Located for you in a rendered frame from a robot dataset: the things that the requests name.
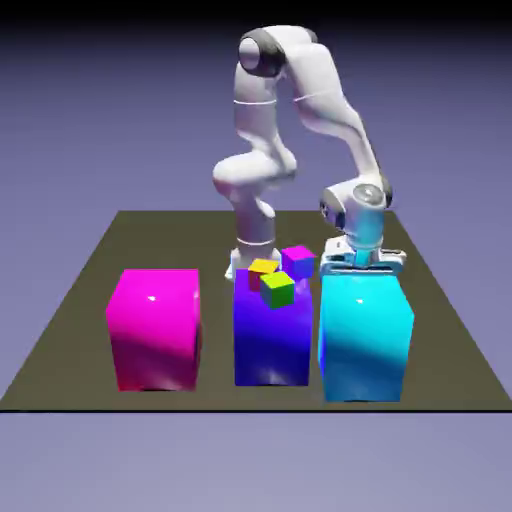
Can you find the small yellow cube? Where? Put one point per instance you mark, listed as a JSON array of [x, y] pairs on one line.
[[262, 268]]

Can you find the large magenta box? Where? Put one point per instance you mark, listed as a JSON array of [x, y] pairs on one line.
[[154, 328]]

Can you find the small magenta cube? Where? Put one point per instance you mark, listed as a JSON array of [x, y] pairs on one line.
[[298, 260]]

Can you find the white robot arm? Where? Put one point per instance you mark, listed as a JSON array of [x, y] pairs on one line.
[[256, 120]]

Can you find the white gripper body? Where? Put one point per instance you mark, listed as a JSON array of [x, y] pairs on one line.
[[340, 260]]

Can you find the large blue box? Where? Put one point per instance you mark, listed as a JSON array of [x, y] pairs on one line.
[[272, 344]]

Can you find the small green cube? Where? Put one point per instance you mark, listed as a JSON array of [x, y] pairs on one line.
[[278, 290]]

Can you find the large cyan box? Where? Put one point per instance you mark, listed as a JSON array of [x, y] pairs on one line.
[[362, 340]]

